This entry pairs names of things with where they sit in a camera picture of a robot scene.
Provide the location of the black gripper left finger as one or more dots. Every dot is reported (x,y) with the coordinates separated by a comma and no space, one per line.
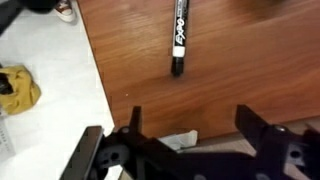
(93,150)

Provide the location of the red and white sneaker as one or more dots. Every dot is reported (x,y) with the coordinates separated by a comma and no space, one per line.
(65,10)

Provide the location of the white crumpled paper strip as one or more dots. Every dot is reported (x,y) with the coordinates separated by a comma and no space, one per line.
(181,140)

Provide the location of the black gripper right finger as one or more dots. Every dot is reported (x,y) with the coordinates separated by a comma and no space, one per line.
(270,140)

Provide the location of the black Expo marker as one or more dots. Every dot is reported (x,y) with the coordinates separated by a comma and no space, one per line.
(180,33)

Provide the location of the dark trouser leg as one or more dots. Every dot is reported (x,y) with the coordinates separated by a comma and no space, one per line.
(40,5)

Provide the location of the white printed paper sheet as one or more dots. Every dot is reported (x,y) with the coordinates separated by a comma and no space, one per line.
(6,140)

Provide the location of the yellow cloth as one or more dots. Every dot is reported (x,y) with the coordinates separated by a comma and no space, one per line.
(20,90)

